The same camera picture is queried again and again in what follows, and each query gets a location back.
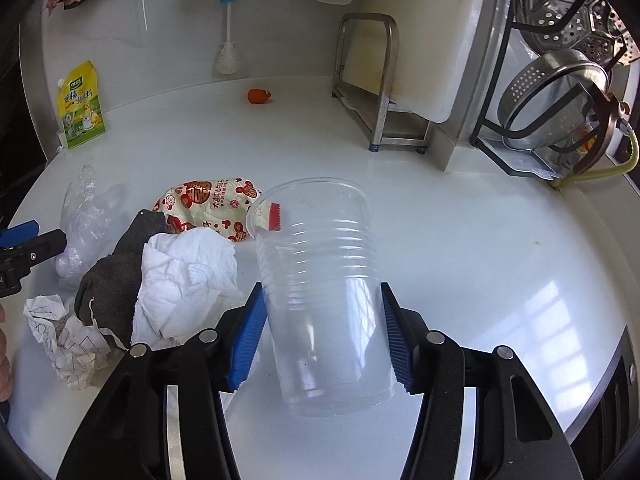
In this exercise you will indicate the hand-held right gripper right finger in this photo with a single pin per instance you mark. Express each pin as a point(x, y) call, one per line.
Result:
point(400, 345)

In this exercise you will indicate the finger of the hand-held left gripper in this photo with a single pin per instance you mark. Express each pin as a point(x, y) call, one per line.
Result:
point(40, 250)
point(20, 232)

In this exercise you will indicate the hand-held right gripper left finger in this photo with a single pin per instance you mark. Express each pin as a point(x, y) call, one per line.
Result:
point(247, 340)

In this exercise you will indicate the clear plastic cup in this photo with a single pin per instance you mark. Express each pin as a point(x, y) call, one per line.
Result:
point(325, 310)

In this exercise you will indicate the red and white snack wrapper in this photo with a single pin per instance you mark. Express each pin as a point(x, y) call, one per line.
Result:
point(200, 205)

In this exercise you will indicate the person's left hand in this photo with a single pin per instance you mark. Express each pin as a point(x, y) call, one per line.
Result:
point(3, 360)

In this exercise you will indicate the clear plastic bag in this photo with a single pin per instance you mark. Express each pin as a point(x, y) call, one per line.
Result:
point(80, 220)

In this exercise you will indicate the dark grey cloth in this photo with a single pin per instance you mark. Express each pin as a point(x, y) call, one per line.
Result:
point(107, 285)

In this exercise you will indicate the crumpled white tissue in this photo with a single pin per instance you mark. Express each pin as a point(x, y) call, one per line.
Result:
point(185, 280)

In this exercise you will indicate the crumpled grid-lined paper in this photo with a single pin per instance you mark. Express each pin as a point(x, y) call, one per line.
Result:
point(70, 350)

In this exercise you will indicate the yellow seasoning pouch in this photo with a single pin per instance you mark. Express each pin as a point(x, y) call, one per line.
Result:
point(82, 110)

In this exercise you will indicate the clear plastic drip tray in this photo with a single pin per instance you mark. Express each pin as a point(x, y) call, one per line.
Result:
point(520, 162)

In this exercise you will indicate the stainless steel board rack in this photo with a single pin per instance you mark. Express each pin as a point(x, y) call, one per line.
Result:
point(382, 105)

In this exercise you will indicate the orange peel piece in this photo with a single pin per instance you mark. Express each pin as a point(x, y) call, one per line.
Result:
point(259, 96)

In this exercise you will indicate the perforated steel colander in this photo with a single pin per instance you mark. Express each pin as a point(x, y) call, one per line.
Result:
point(550, 95)

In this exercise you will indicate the white brush with blue head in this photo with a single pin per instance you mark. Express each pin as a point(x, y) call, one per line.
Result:
point(229, 20)

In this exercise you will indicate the white cutting board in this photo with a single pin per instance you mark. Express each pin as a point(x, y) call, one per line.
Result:
point(440, 35)

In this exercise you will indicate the stainless steel steamer basket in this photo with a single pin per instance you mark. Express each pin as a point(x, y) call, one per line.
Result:
point(565, 5)

